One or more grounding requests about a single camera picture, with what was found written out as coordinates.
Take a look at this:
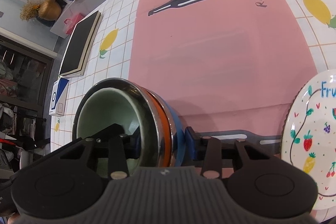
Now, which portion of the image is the green ceramic bowl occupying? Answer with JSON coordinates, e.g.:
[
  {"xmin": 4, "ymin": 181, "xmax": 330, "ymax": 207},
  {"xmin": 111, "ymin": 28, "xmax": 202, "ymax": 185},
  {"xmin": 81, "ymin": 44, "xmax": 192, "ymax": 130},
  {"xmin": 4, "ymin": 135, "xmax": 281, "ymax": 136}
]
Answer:
[{"xmin": 76, "ymin": 87, "xmax": 143, "ymax": 163}]

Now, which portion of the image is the white and blue box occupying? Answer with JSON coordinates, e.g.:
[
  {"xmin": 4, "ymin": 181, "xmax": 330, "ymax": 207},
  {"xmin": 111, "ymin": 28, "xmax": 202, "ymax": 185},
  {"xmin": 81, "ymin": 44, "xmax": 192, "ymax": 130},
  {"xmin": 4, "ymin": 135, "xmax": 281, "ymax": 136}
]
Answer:
[{"xmin": 49, "ymin": 78, "xmax": 69, "ymax": 116}]

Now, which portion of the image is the pink placemat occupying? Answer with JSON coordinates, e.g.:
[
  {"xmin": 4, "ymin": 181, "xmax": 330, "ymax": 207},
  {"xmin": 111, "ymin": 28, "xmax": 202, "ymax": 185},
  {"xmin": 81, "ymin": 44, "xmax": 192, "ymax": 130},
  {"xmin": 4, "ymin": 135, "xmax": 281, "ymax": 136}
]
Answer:
[{"xmin": 128, "ymin": 0, "xmax": 319, "ymax": 151}]

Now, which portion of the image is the gold vase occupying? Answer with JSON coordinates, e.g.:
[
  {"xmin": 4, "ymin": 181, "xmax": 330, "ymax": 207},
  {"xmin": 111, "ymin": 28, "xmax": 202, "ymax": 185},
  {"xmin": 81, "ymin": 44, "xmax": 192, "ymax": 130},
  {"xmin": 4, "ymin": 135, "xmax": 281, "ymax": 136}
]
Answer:
[{"xmin": 38, "ymin": 0, "xmax": 62, "ymax": 21}]

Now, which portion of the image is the blue steel bowl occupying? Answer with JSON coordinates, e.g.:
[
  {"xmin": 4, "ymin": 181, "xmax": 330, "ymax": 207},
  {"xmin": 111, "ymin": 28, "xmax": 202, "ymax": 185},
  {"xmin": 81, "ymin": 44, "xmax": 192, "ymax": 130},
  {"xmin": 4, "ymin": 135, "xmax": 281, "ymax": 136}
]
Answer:
[{"xmin": 157, "ymin": 98, "xmax": 188, "ymax": 165}]

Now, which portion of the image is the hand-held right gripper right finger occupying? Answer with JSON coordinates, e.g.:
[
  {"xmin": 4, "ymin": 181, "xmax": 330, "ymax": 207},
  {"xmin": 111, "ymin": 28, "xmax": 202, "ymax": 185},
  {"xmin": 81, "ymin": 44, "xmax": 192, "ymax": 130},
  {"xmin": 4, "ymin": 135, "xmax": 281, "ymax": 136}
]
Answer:
[{"xmin": 184, "ymin": 126, "xmax": 277, "ymax": 179}]

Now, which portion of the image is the orange steel bowl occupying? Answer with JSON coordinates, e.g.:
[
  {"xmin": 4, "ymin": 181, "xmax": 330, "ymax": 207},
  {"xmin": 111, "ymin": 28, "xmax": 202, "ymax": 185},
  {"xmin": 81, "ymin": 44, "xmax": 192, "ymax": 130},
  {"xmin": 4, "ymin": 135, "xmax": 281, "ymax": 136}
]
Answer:
[{"xmin": 74, "ymin": 78, "xmax": 174, "ymax": 169}]

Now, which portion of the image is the black notebook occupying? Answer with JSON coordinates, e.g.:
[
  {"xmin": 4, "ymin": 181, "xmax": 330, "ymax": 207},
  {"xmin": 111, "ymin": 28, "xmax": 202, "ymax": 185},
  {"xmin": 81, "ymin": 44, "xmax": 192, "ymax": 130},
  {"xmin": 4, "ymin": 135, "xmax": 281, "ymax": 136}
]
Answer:
[{"xmin": 59, "ymin": 10, "xmax": 103, "ymax": 76}]

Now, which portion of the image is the dried flower bunch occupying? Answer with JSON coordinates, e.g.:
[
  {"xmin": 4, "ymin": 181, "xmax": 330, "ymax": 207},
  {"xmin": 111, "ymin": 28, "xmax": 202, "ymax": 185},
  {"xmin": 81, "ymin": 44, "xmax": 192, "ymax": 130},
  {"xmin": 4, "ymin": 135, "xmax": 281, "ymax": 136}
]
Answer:
[{"xmin": 20, "ymin": 0, "xmax": 41, "ymax": 22}]

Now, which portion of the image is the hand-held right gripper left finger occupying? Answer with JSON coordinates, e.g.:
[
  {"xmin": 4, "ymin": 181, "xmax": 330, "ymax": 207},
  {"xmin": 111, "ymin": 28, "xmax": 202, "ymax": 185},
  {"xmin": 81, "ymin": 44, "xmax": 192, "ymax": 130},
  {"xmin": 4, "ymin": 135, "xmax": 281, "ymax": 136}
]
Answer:
[{"xmin": 62, "ymin": 124, "xmax": 141, "ymax": 180}]

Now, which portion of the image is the dark glass cabinet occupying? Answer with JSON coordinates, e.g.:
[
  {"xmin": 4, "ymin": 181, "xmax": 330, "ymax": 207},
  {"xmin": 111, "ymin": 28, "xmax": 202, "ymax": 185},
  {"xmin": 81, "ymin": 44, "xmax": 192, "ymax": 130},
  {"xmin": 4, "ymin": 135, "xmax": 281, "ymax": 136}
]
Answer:
[{"xmin": 0, "ymin": 34, "xmax": 58, "ymax": 114}]

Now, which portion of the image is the pink storage box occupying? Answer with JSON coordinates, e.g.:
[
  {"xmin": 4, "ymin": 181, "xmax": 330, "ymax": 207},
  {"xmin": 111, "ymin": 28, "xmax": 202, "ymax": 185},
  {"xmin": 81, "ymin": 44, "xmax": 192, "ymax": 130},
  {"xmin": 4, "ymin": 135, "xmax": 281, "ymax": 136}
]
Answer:
[{"xmin": 64, "ymin": 13, "xmax": 86, "ymax": 35}]

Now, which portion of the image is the white fruit-print plate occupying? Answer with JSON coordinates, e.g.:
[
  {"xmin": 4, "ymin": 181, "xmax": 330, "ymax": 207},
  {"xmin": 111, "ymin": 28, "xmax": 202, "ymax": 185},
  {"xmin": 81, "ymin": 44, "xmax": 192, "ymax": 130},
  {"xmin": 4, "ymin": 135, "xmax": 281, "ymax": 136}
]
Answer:
[{"xmin": 281, "ymin": 69, "xmax": 336, "ymax": 211}]

